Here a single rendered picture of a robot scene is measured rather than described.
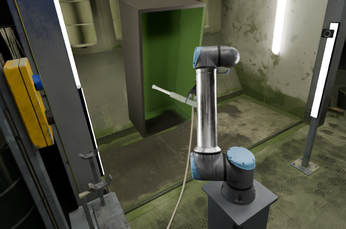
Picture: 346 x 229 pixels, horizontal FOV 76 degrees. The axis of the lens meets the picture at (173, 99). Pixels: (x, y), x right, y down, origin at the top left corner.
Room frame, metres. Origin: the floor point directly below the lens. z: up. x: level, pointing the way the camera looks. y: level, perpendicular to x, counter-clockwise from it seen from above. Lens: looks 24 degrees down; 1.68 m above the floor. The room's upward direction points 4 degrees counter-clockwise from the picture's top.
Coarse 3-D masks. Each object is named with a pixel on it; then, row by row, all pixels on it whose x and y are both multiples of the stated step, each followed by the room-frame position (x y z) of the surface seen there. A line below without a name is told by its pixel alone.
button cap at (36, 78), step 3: (33, 75) 0.63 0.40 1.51; (36, 75) 0.63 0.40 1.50; (39, 75) 0.64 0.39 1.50; (33, 78) 0.62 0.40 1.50; (36, 78) 0.62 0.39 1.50; (39, 78) 0.62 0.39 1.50; (33, 81) 0.61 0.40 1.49; (36, 81) 0.61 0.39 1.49; (39, 81) 0.62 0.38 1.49; (36, 84) 0.61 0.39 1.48; (39, 84) 0.61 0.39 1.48; (42, 84) 0.64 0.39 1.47; (39, 87) 0.61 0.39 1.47; (42, 87) 0.62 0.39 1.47; (39, 90) 0.62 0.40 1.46
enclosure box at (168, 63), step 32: (128, 0) 1.90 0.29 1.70; (160, 0) 1.95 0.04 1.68; (192, 0) 2.02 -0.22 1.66; (128, 32) 1.80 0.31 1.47; (160, 32) 2.14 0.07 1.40; (192, 32) 2.08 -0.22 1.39; (128, 64) 1.90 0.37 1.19; (160, 64) 2.20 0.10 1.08; (192, 64) 2.09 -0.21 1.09; (128, 96) 2.02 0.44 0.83; (160, 96) 2.27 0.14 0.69; (192, 96) 2.10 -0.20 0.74; (160, 128) 1.96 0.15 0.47
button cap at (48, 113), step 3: (45, 111) 0.63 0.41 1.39; (48, 111) 0.63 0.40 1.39; (45, 114) 0.62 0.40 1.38; (48, 114) 0.62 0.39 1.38; (51, 114) 0.62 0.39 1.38; (48, 117) 0.61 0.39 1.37; (51, 117) 0.62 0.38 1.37; (48, 120) 0.61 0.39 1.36; (51, 120) 0.61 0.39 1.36; (54, 120) 0.63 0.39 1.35; (48, 123) 0.61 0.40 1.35; (51, 123) 0.62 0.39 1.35; (54, 123) 0.64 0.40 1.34
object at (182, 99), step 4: (156, 88) 1.80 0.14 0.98; (160, 88) 1.80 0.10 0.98; (164, 92) 1.77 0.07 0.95; (168, 92) 1.77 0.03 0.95; (172, 92) 1.75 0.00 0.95; (172, 96) 1.73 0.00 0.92; (176, 96) 1.73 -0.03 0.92; (180, 96) 1.72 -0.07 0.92; (180, 100) 1.71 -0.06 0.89; (184, 100) 1.70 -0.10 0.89; (188, 100) 1.69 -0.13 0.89; (192, 100) 1.69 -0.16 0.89; (188, 104) 1.69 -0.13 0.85; (192, 104) 1.67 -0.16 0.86; (196, 104) 1.67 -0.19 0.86
